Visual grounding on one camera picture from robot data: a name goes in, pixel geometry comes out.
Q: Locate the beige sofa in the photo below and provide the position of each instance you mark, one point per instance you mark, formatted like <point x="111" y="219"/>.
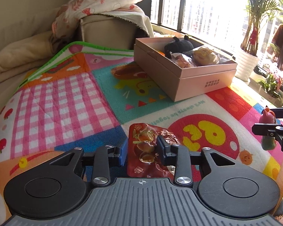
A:
<point x="103" y="28"/>

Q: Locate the bread packet with yellow label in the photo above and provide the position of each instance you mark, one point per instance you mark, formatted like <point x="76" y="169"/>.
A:
<point x="205" y="55"/>

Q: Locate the pink cardboard box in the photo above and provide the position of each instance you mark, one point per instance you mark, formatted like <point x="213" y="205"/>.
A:
<point x="191" y="82"/>

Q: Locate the red snack packet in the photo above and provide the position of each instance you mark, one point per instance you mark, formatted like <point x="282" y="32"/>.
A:
<point x="143" y="143"/>

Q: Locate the floral pink quilt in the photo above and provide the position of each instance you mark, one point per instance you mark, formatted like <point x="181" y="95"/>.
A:
<point x="96" y="0"/>

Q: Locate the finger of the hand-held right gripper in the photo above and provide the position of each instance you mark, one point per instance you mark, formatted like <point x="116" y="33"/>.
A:
<point x="266" y="129"/>
<point x="280" y="110"/>

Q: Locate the pink flowering plant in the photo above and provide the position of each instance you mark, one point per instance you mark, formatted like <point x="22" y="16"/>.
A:
<point x="271" y="82"/>

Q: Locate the colourful printed play mat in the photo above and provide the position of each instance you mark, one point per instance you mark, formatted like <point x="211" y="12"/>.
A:
<point x="73" y="98"/>

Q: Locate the potted palm in white pot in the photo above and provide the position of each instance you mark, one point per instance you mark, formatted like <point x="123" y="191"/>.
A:
<point x="246" y="63"/>

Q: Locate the black window frame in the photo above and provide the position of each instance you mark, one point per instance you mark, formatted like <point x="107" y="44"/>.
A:
<point x="155" y="2"/>

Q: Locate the orange toy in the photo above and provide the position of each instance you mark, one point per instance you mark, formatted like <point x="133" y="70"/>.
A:
<point x="160" y="53"/>

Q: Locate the folded beige blanket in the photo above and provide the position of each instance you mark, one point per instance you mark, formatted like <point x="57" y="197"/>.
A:
<point x="18" y="56"/>

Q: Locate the clear bread packet red print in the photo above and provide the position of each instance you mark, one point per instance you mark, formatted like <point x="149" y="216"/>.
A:
<point x="182" y="61"/>

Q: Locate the beige cushion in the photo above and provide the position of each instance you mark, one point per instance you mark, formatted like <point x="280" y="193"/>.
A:
<point x="134" y="20"/>

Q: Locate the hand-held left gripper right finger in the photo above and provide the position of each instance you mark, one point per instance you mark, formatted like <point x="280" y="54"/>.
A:
<point x="162" y="151"/>

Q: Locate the black plush toy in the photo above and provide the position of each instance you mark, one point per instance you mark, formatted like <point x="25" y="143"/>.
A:
<point x="179" y="46"/>

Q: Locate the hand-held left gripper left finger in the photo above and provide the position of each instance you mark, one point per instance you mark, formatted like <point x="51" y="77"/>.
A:
<point x="123" y="154"/>

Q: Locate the pink and green toy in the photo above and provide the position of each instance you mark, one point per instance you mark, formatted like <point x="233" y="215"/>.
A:
<point x="268" y="117"/>

